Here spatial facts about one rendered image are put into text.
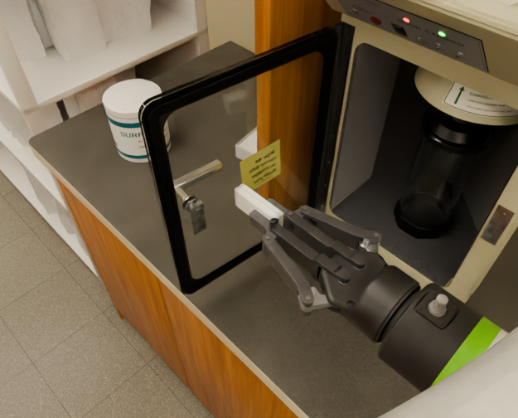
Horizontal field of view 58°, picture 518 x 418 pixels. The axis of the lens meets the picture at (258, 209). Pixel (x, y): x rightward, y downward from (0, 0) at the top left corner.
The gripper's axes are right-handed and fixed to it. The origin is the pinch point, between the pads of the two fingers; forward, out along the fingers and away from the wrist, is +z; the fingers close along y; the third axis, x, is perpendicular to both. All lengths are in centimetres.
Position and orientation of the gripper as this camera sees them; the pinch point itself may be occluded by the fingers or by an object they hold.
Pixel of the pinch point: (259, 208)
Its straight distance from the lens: 56.0
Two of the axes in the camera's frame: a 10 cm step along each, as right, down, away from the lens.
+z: -7.0, -5.3, 4.8
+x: 0.0, 6.7, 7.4
